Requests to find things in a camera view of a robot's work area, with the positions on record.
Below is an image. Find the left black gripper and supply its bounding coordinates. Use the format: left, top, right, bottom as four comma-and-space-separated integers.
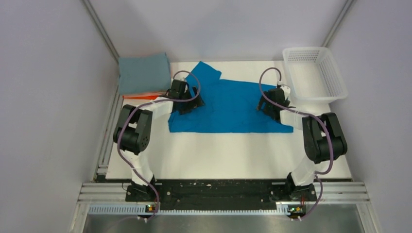
178, 86, 205, 116

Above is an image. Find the bright blue t-shirt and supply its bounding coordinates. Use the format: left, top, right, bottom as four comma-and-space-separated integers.
168, 61, 293, 133

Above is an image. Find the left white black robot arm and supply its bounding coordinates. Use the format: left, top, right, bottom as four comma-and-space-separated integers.
113, 80, 204, 201

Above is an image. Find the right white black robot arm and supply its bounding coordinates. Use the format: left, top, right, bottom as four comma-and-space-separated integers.
257, 85, 348, 200

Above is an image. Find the folded orange t-shirt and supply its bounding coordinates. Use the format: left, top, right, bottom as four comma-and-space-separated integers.
122, 92, 164, 100

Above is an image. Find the folded grey-blue t-shirt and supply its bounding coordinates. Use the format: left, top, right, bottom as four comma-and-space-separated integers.
119, 52, 172, 95

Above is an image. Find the white plastic basket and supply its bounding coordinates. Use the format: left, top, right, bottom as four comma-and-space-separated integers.
282, 47, 348, 104

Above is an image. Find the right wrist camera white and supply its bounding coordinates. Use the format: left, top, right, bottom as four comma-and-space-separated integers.
277, 84, 291, 99

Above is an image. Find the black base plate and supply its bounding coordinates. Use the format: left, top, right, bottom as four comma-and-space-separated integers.
125, 179, 317, 211

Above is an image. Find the left aluminium corner post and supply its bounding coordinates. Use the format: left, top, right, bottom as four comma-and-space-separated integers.
80, 0, 120, 64

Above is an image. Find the aluminium corner post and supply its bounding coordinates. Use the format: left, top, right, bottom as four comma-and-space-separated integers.
322, 0, 357, 48
80, 0, 120, 64

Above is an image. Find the right aluminium corner post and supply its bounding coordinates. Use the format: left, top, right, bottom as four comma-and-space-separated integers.
322, 0, 357, 48

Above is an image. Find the aluminium frame rail front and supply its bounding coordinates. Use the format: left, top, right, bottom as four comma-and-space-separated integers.
69, 179, 379, 233

